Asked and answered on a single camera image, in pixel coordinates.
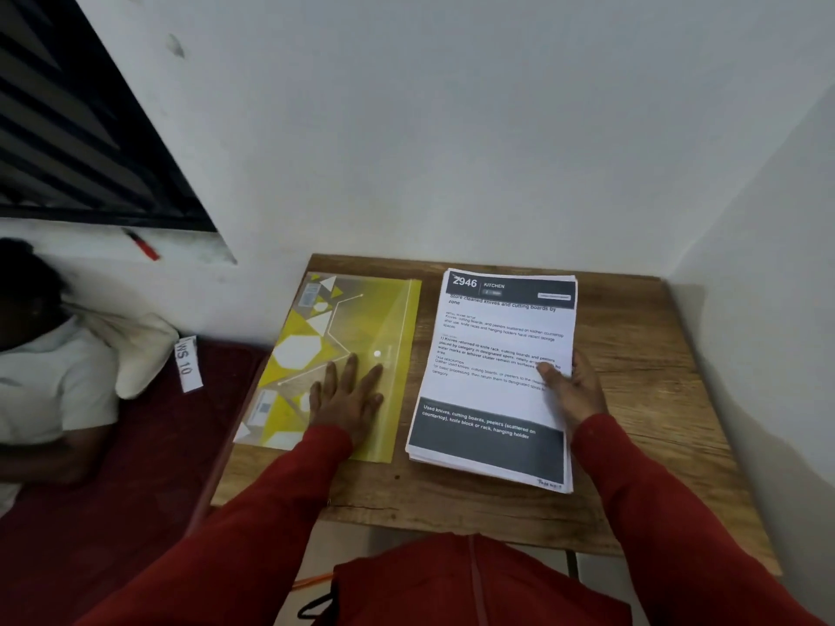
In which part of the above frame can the person's red jacket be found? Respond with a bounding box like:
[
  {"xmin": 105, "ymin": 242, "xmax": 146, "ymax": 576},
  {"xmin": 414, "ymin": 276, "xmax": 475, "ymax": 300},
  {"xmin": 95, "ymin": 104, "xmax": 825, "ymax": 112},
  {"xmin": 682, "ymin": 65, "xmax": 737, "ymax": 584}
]
[{"xmin": 332, "ymin": 534, "xmax": 634, "ymax": 626}]

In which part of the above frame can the white pillow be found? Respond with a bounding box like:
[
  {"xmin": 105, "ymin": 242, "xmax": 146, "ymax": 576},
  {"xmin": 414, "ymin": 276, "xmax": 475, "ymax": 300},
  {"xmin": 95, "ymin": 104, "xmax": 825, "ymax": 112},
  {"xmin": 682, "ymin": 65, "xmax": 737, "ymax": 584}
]
[{"xmin": 62, "ymin": 303, "xmax": 181, "ymax": 401}]

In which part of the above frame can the person's left forearm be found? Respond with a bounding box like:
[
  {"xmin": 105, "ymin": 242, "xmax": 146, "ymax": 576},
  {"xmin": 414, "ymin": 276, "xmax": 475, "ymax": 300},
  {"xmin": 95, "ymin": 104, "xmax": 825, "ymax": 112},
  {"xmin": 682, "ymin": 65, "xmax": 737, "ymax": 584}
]
[{"xmin": 75, "ymin": 423, "xmax": 357, "ymax": 626}]

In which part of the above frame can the red marker on sill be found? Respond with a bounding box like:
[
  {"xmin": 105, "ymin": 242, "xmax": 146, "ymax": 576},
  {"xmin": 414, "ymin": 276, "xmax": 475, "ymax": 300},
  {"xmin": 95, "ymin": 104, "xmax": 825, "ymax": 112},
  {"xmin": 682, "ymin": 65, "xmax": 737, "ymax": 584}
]
[{"xmin": 121, "ymin": 227, "xmax": 161, "ymax": 263}]

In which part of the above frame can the person's right hand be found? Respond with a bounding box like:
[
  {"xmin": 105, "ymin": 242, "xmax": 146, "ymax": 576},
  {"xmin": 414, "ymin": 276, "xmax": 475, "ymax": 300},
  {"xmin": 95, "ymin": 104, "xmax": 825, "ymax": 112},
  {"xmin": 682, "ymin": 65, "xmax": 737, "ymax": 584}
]
[{"xmin": 536, "ymin": 348, "xmax": 609, "ymax": 444}]

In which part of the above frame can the maroon bed mattress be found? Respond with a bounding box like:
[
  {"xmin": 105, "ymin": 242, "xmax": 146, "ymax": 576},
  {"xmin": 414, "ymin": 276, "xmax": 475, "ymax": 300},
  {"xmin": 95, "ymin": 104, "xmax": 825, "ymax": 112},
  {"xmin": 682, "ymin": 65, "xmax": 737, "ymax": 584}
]
[{"xmin": 0, "ymin": 338, "xmax": 272, "ymax": 626}]

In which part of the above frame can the yellow patterned plastic folder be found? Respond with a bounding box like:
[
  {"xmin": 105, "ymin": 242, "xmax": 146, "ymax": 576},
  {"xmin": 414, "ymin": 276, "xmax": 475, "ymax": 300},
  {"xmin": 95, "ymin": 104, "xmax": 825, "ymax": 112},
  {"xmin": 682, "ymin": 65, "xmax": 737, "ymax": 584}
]
[{"xmin": 232, "ymin": 271, "xmax": 424, "ymax": 463}]

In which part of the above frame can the white paper label tag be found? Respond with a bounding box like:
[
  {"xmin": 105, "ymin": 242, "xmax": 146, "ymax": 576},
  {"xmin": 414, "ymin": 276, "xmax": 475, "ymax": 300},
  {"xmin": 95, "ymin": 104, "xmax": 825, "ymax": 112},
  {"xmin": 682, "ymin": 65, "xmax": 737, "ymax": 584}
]
[{"xmin": 173, "ymin": 335, "xmax": 204, "ymax": 394}]

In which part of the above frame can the stack of printed sheets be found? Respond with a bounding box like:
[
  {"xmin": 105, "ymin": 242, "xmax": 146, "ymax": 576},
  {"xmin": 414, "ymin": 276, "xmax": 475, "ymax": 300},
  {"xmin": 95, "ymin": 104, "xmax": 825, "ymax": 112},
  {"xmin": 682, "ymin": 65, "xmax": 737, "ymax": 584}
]
[{"xmin": 404, "ymin": 267, "xmax": 580, "ymax": 495}]

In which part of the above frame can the dark louvred window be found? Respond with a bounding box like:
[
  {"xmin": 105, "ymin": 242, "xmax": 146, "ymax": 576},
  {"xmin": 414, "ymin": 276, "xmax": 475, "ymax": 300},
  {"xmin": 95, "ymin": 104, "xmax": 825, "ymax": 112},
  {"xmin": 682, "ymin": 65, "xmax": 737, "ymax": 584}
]
[{"xmin": 0, "ymin": 0, "xmax": 217, "ymax": 233}]

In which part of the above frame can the person's right forearm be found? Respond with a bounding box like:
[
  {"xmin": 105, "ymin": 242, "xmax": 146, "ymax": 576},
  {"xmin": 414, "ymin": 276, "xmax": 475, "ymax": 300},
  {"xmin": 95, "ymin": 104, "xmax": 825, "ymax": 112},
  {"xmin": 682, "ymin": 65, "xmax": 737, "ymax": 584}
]
[{"xmin": 571, "ymin": 413, "xmax": 830, "ymax": 626}]

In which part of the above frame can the black cord loop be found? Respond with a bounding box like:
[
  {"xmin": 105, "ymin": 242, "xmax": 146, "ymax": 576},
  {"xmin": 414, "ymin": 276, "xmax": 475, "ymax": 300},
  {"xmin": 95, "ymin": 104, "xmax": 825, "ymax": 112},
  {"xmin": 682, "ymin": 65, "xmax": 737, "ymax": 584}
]
[{"xmin": 297, "ymin": 591, "xmax": 337, "ymax": 622}]

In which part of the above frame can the person's left hand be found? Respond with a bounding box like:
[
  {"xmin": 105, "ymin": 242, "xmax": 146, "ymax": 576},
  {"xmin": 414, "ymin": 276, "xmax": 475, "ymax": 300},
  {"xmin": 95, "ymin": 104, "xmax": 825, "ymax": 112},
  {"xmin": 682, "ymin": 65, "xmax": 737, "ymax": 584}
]
[{"xmin": 308, "ymin": 352, "xmax": 386, "ymax": 450}]

